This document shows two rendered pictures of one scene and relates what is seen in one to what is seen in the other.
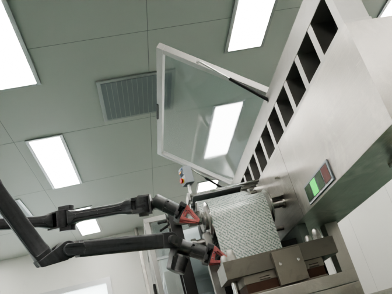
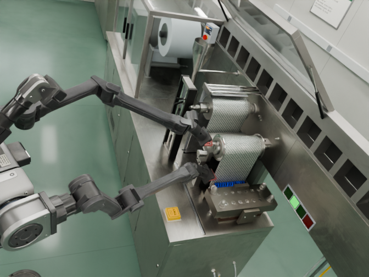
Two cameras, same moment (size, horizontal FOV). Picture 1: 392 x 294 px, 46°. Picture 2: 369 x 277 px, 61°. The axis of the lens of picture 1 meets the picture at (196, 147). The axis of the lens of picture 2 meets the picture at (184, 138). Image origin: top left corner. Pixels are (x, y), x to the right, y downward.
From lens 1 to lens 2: 1.77 m
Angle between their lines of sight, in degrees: 64
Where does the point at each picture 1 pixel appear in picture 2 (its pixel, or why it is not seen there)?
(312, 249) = (263, 209)
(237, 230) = (231, 165)
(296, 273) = (248, 220)
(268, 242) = (242, 173)
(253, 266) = (230, 214)
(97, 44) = not seen: outside the picture
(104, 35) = not seen: outside the picture
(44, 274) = not seen: outside the picture
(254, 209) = (249, 156)
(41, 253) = (115, 214)
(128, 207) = (170, 126)
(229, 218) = (231, 159)
